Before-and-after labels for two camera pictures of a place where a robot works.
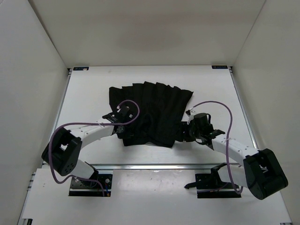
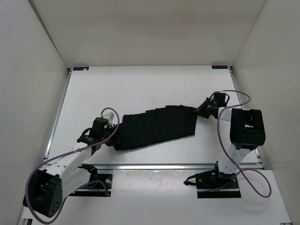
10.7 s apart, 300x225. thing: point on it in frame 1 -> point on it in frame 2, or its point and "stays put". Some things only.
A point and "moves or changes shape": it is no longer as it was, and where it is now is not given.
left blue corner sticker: (81, 68) stays put
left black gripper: (127, 121) -> (116, 139)
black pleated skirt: (162, 117) moves or changes shape
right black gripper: (185, 126) -> (199, 110)
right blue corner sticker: (219, 67) stays put
